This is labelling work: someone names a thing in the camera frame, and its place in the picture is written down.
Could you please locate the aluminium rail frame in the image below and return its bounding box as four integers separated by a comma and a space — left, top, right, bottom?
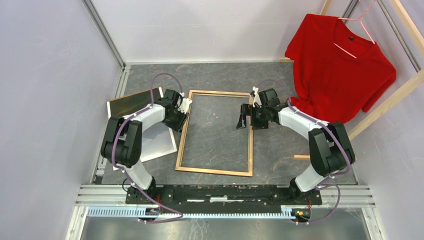
64, 0, 387, 240

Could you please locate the wooden clothes rack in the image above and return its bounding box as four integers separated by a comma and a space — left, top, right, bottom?
278, 0, 424, 163

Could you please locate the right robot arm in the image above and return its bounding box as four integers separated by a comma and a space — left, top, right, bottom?
236, 86, 356, 204

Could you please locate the red t-shirt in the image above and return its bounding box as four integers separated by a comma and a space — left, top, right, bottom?
285, 13, 397, 123

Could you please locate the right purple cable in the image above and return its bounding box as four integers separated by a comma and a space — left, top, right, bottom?
255, 78, 353, 226

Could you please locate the clear plastic sheet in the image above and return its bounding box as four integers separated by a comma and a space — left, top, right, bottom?
182, 94, 251, 173

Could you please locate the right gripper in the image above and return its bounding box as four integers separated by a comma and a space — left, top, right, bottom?
236, 103, 269, 130

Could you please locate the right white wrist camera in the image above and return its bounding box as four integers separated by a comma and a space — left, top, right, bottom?
250, 86, 262, 107

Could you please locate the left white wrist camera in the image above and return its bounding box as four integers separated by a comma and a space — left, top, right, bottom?
177, 97, 193, 114

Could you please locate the pink clothes hanger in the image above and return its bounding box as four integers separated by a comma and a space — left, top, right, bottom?
333, 0, 379, 60

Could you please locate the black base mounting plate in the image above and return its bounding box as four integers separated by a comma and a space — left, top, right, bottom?
125, 184, 323, 215

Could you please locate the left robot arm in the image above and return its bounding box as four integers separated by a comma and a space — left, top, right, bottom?
100, 89, 193, 204

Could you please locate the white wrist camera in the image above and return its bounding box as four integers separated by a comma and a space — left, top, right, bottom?
177, 97, 193, 114
250, 86, 262, 107

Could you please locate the glossy photo print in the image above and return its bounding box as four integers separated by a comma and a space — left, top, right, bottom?
106, 100, 177, 162

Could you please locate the black wooden picture frame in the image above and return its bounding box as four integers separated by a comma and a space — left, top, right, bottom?
175, 89, 255, 178

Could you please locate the white slotted cable duct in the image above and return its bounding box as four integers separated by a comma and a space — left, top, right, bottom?
87, 206, 295, 220

